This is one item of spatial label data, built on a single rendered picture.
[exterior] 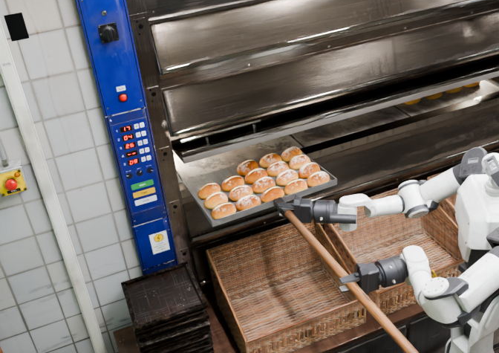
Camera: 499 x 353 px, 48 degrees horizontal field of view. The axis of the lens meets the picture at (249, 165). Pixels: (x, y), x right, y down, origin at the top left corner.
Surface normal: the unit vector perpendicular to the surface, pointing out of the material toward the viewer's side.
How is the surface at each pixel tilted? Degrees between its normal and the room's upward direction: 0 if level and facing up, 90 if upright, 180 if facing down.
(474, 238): 86
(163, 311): 0
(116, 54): 90
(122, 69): 90
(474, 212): 46
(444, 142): 70
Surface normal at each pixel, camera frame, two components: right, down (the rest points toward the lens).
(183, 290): -0.09, -0.85
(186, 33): 0.33, 0.13
